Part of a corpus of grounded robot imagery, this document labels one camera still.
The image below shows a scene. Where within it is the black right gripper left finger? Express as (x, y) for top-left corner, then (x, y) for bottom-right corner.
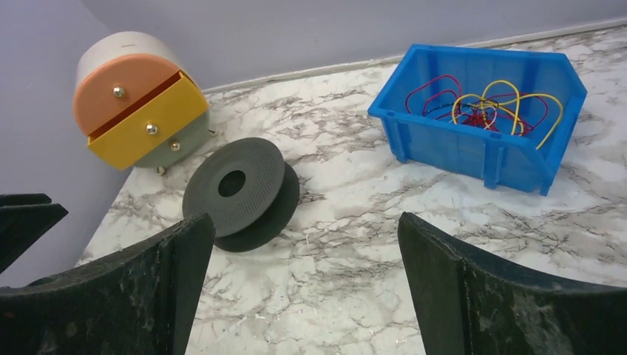
(1, 214), (215, 354)

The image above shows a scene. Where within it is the dark grey cable spool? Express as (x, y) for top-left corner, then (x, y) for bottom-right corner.
(182, 137), (300, 252)

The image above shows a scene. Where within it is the blue plastic bin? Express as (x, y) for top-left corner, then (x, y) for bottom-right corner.
(367, 44), (587, 195)

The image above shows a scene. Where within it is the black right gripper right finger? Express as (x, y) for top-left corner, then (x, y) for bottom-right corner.
(397, 212), (626, 355)

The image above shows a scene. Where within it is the round mini drawer cabinet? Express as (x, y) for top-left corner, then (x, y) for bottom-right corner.
(72, 31), (210, 175)

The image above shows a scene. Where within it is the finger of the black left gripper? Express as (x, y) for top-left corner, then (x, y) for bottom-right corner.
(0, 193), (52, 207)
(1, 203), (68, 272)

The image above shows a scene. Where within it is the red cable bundle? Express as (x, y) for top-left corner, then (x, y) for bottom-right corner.
(404, 73), (549, 134)

